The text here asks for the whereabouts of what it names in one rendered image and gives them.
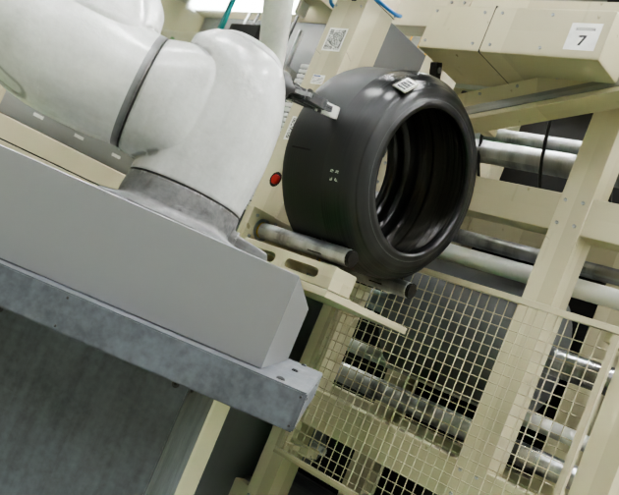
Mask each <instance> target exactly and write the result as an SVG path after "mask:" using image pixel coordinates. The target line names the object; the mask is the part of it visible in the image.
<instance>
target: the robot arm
mask: <svg viewBox="0 0 619 495"><path fill-rule="evenodd" d="M293 7H294V0H263V6H262V16H261V25H260V35H259V41H258V40H257V39H255V38H254V37H252V36H250V35H248V34H246V33H243V32H241V31H237V30H232V29H220V28H216V29H211V30H206V31H203V32H200V33H197V34H196V35H195V36H194V38H193V40H192V41H191V43H189V42H185V41H179V40H173V39H168V38H167V37H165V36H163V35H161V34H160V33H161V30H162V27H163V23H164V13H163V8H162V5H161V2H160V0H0V84H1V85H2V86H3V87H4V88H5V89H7V90H8V91H9V92H10V93H11V94H13V95H14V96H15V97H17V98H18V99H20V100H21V101H22V102H23V103H24V104H26V105H28V106H30V107H31V108H33V109H35V110H36V111H38V112H40V113H42V114H44V115H46V116H47V117H49V118H51V119H53V120H55V121H57V122H59V123H61V124H63V125H65V126H67V127H70V128H72V129H74V130H76V131H78V132H81V133H83V134H85V135H87V136H90V137H93V138H97V139H100V140H103V141H105V142H108V143H110V144H112V145H114V146H117V147H119V148H120V149H121V150H122V151H124V152H125V153H126V154H127V155H129V156H130V157H131V158H133V159H134V161H133V164H132V166H131V168H130V170H129V171H128V173H127V175H126V176H125V178H124V180H123V181H122V183H121V185H120V186H119V189H118V190H115V189H111V188H107V187H104V186H97V187H98V188H100V189H103V190H105V191H107V192H109V193H113V194H115V195H118V196H119V197H121V198H123V199H126V200H128V201H130V202H133V203H135V204H137V205H139V206H142V207H144V208H146V209H149V210H151V211H153V212H155V213H158V214H160V215H162V216H164V217H167V218H169V219H171V220H174V221H176V222H178V223H180V224H183V225H185V226H187V227H190V228H192V229H194V230H196V231H199V232H201V233H203V234H206V235H208V236H209V237H211V238H214V239H216V240H218V241H220V242H223V243H225V244H227V245H230V246H232V247H234V248H238V249H240V250H242V251H245V252H247V253H249V254H251V255H254V256H256V257H258V258H261V259H263V260H265V261H266V260H267V256H268V254H267V253H265V252H264V251H262V250H260V249H259V248H257V247H255V246H254V245H252V244H251V243H249V242H247V241H246V240H244V239H243V238H241V237H240V236H239V235H240V233H238V232H236V227H237V225H238V222H239V220H240V218H241V216H242V214H243V211H244V209H245V208H246V206H247V204H248V203H249V201H250V199H251V198H252V196H253V194H254V192H255V190H256V188H257V186H258V184H259V182H260V180H261V178H262V176H263V174H264V171H265V169H266V167H267V165H268V162H269V160H270V158H271V155H272V153H273V150H274V148H275V145H276V142H277V140H278V137H279V134H280V129H281V125H282V120H283V114H284V107H285V99H286V100H289V101H291V102H294V103H296V104H299V105H301V106H304V107H305V108H307V107H308V108H310V109H314V108H315V109H314V111H317V113H321V114H323V115H325V116H327V117H330V118H332V119H337V117H338V114H339V111H340V107H338V106H336V105H333V104H331V103H329V102H328V100H327V99H325V98H324V97H322V96H320V95H319V94H317V93H315V92H314V91H313V90H312V89H311V88H308V89H305V88H303V87H301V86H300V85H299V84H297V83H295V82H293V81H292V77H291V75H290V74H289V73H288V72H286V71H284V70H283V66H284V61H285V56H286V50H287V44H288V37H289V31H290V25H291V19H292V13H293Z"/></svg>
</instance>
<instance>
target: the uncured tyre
mask: <svg viewBox="0 0 619 495"><path fill-rule="evenodd" d="M405 78H410V79H411V80H413V81H415V82H416V83H419V84H420V85H419V86H417V87H415V88H413V89H411V90H409V91H407V92H406V93H404V92H402V91H401V90H399V89H398V88H396V87H394V86H393V84H394V83H397V82H399V81H401V80H403V79H405ZM315 93H317V94H319V95H320V96H322V97H324V98H325V99H327V100H328V102H329V103H331V104H333V105H336V106H338V107H340V111H339V114H338V117H337V119H332V118H330V117H327V116H325V115H323V114H321V113H317V111H314V109H315V108H314V109H310V108H308V107H307V108H305V107H303V109H302V110H301V112H300V114H299V116H298V118H297V120H296V122H295V124H294V126H293V129H292V131H291V133H290V136H289V139H288V142H287V145H286V149H285V154H284V160H283V170H282V192H283V200H284V205H285V210H286V214H287V217H288V220H289V222H290V225H291V227H292V229H293V231H294V232H297V233H300V234H303V235H306V236H310V237H313V238H316V239H319V240H320V238H319V236H322V237H324V238H327V241H328V242H329V243H331V244H334V245H338V246H341V247H344V248H349V249H352V250H355V251H356V252H357V253H358V256H359V259H358V262H357V264H356V265H355V266H354V267H352V268H350V267H346V266H343V265H340V264H337V263H334V262H331V261H328V260H325V259H322V258H319V259H321V260H323V261H325V262H327V263H330V264H333V265H336V266H339V267H342V268H345V269H348V270H351V271H354V272H357V273H360V274H363V275H366V276H368V277H371V278H375V279H401V278H405V277H408V276H411V275H413V274H415V273H417V272H419V271H420V270H422V269H423V268H425V267H426V266H427V265H429V264H430V263H431V262H432V261H433V260H434V259H435V258H436V257H437V256H439V255H440V254H441V253H442V252H444V250H445V249H446V248H447V247H448V246H449V244H450V243H451V242H452V240H453V239H454V237H455V236H456V234H457V233H458V231H459V229H460V227H461V225H462V223H463V221H464V219H465V216H466V214H467V211H468V209H469V206H470V203H471V199H472V196H473V192H474V187H475V182H476V174H477V144H476V138H475V133H474V129H473V126H472V123H471V120H470V118H469V115H468V113H467V111H466V109H465V107H464V105H463V103H462V101H461V99H460V98H459V96H458V95H457V93H456V92H455V91H454V90H453V89H452V88H451V87H450V86H449V85H448V84H447V83H446V82H444V81H442V80H440V79H438V78H436V77H434V76H432V75H430V74H427V73H423V72H418V71H408V70H398V69H388V68H378V67H359V68H356V69H352V70H349V71H345V72H342V73H340V74H338V75H336V76H334V77H332V78H331V79H329V80H328V81H326V82H325V83H324V84H323V85H321V86H320V87H319V88H318V89H317V90H316V91H315ZM292 145H294V146H299V147H304V148H308V149H310V150H305V149H301V148H296V147H292ZM386 148H387V165H386V171H385V176H384V179H383V183H382V186H381V188H380V191H379V193H378V195H377V197H376V198H375V191H376V182H377V176H378V171H379V167H380V164H381V161H382V158H383V155H384V152H385V150H386ZM330 167H335V168H340V175H339V182H338V184H333V183H328V178H329V171H330Z"/></svg>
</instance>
